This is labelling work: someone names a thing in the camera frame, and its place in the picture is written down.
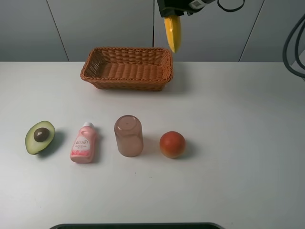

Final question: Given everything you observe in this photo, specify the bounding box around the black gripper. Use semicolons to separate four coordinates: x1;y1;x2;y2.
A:
157;0;215;18

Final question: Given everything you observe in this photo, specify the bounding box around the yellow banana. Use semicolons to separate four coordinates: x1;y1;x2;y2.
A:
164;16;181;53

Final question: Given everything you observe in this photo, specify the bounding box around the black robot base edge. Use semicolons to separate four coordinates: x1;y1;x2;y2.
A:
51;222;223;229

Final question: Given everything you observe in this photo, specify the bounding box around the brown wicker basket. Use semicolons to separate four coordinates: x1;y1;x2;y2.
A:
80;47;173;91

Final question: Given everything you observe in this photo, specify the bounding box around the translucent brown plastic cup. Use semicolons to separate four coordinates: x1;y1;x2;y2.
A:
114;115;143;157

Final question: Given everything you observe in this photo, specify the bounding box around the red tomato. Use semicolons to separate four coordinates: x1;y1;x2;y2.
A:
159;131;186;158

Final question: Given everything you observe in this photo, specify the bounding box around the pink bottle white cap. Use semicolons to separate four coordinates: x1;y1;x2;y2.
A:
70;122;98;164

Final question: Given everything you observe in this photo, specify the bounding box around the halved avocado with pit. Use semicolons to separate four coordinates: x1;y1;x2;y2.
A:
25;121;55;155

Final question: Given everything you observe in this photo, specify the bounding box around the black thin cable loop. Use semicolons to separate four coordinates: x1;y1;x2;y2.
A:
217;0;245;11

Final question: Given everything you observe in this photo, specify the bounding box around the grey cable bundle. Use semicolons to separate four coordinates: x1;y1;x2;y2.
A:
282;16;305;78

